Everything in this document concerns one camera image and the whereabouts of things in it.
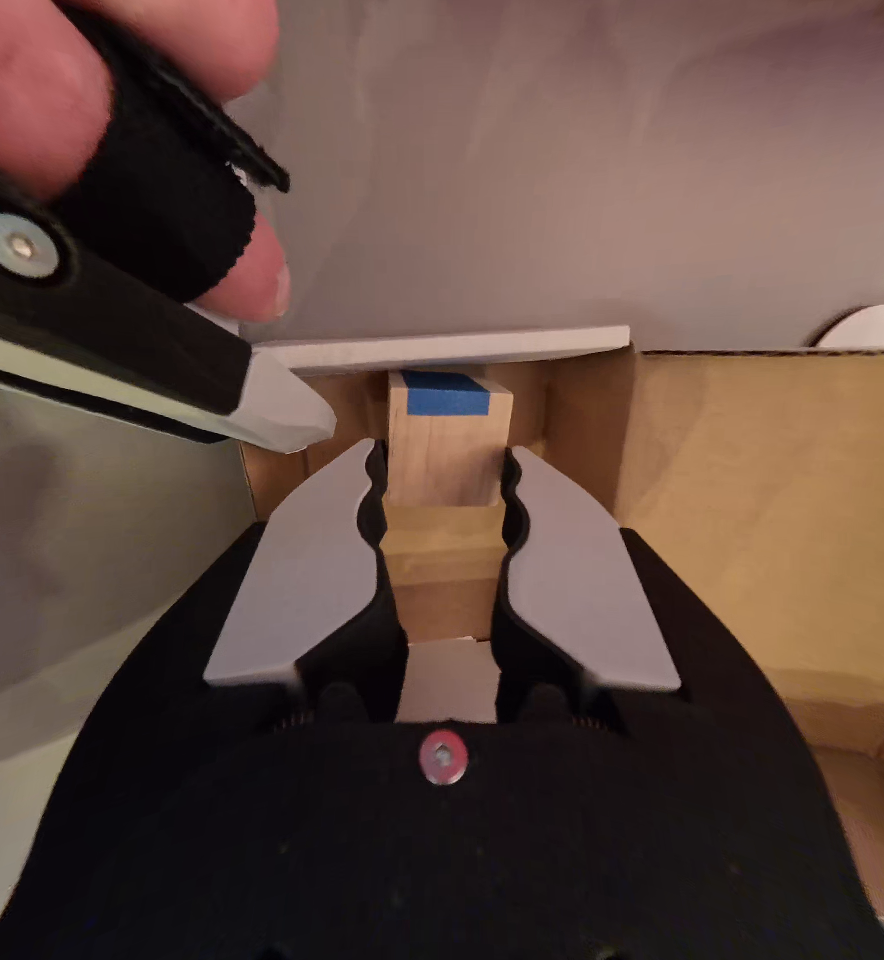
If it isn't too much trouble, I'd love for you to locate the person's left hand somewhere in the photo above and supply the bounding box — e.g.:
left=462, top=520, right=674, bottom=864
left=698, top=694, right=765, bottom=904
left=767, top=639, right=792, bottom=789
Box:
left=0, top=0, right=293, bottom=325

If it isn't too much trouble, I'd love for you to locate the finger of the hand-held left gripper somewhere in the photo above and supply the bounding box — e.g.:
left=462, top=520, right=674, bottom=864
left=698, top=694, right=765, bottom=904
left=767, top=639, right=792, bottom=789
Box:
left=0, top=326, right=338, bottom=456

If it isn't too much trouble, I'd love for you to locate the white cardboard box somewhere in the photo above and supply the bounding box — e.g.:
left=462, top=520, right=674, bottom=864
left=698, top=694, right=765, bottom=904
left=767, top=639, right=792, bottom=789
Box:
left=0, top=303, right=884, bottom=931

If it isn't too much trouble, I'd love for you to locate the white round object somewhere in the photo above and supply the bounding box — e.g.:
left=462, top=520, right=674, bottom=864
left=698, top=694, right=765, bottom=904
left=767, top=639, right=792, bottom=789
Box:
left=813, top=303, right=884, bottom=351

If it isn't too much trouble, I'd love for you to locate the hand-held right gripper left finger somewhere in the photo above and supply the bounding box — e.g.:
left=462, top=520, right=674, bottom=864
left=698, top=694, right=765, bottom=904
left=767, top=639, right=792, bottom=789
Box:
left=203, top=440, right=410, bottom=721

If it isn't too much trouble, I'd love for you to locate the wooden cube with blue tape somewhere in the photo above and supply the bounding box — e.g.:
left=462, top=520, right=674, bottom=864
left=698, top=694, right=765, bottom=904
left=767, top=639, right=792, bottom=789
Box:
left=385, top=369, right=515, bottom=510

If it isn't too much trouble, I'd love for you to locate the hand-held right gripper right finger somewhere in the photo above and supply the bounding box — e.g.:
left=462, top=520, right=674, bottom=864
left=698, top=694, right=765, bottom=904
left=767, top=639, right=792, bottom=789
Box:
left=492, top=446, right=681, bottom=721

